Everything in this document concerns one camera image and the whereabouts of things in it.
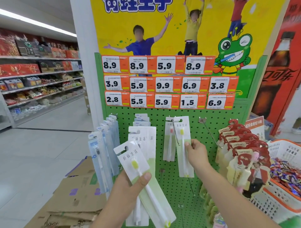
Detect person's right hand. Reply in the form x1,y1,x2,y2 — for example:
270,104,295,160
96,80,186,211
184,138,211,177

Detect person's left hand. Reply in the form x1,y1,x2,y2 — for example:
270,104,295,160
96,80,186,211
110,170,152,212

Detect bundle of green toothbrush packs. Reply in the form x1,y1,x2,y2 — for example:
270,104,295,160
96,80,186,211
114,126,177,228

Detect green pegboard display rack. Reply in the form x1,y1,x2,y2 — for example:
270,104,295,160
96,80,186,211
94,53,269,228

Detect row of blue toothbrush packs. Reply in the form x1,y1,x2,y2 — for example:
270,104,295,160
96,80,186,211
88,114,121,193

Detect person's right forearm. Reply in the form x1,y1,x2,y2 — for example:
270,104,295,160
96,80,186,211
194,169,261,228

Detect basket of candies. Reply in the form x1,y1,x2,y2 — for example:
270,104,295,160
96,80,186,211
249,139,301,224

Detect row of red cartoon packs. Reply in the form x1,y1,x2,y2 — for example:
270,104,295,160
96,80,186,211
215,119,271,198

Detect row of green pink packs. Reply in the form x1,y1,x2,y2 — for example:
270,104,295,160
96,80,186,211
200,183,227,228

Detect pile of flattened cardboard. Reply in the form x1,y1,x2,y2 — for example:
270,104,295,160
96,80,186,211
24,156,109,228

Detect small printed sign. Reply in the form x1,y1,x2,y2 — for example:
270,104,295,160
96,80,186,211
245,116,265,142

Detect rows of orange price tags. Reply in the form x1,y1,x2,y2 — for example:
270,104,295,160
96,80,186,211
101,55,239,110

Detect heap of wrapped candies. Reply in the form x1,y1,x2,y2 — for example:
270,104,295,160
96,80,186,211
270,157,301,198

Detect red cola poster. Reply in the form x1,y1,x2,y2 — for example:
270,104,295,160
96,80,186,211
251,0,301,137

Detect yellow frog poster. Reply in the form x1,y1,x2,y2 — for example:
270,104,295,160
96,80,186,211
90,0,288,99

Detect stocked store shelves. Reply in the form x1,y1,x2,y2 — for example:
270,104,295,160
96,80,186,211
0,28,85,130

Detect ceiling light strip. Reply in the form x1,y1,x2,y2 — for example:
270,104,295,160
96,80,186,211
0,8,77,38

